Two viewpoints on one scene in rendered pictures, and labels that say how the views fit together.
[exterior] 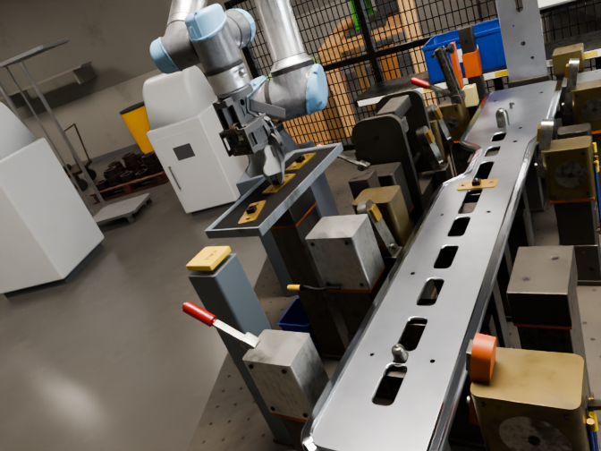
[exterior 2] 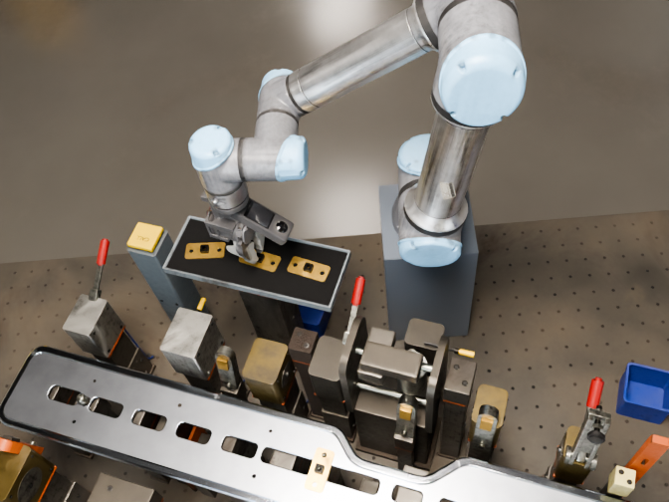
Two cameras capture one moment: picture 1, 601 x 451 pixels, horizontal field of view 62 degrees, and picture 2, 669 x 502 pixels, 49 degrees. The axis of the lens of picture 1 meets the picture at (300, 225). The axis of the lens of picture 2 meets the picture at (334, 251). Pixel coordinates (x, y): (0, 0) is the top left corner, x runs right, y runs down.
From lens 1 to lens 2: 159 cm
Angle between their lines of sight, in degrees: 63
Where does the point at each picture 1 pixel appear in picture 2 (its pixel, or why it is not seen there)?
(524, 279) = (109, 486)
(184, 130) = not seen: outside the picture
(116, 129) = not seen: outside the picture
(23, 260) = not seen: outside the picture
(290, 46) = (420, 200)
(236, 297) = (144, 267)
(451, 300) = (131, 435)
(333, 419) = (48, 363)
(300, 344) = (80, 332)
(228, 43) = (205, 180)
